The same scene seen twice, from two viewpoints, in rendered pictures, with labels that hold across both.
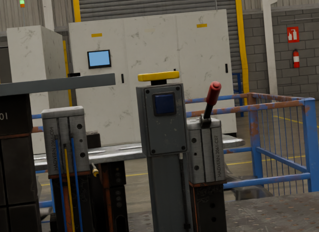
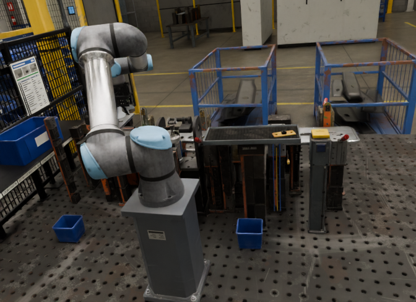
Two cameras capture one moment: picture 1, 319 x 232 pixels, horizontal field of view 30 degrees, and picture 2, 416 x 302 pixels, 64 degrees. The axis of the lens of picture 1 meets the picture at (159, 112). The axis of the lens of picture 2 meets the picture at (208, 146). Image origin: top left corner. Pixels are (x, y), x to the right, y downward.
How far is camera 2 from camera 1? 0.60 m
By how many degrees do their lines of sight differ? 30
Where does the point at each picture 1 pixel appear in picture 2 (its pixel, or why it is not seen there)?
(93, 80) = (291, 140)
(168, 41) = not seen: outside the picture
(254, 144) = (381, 69)
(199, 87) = (356, 7)
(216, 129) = (345, 144)
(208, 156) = (338, 155)
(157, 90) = (319, 142)
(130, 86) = (311, 6)
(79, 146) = (282, 146)
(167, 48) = not seen: outside the picture
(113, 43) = not seen: outside the picture
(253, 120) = (383, 55)
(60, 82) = (278, 141)
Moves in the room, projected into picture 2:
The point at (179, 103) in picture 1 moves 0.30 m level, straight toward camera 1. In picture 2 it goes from (327, 148) to (323, 192)
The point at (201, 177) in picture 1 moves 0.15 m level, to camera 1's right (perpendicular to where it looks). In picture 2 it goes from (334, 162) to (372, 164)
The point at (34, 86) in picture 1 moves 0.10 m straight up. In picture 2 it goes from (267, 141) to (267, 116)
